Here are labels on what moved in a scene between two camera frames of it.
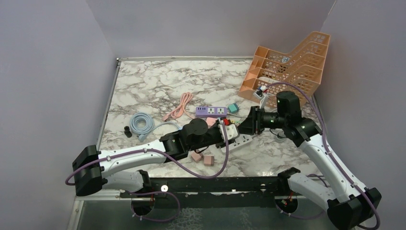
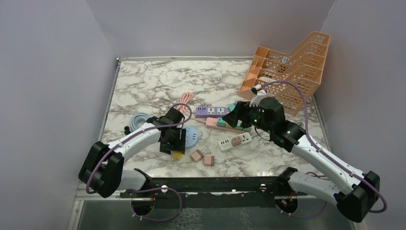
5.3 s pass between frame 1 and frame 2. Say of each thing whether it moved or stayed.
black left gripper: moved
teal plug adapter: stayed
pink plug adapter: stayed
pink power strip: stayed
